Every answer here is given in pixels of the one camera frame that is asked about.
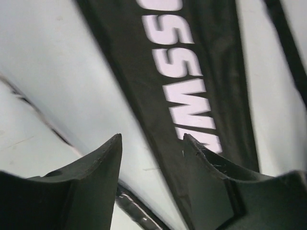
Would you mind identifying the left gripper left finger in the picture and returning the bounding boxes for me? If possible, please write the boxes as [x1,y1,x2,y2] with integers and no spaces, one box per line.
[0,134,122,230]

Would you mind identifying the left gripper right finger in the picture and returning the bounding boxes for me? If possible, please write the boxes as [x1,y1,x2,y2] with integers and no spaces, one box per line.
[183,134,307,230]

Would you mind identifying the black racket bag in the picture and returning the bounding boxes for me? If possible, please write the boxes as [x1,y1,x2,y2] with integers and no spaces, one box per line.
[77,0,259,230]

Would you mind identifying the badminton racket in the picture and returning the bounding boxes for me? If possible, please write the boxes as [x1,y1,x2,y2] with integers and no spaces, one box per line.
[0,79,167,230]
[264,0,307,104]

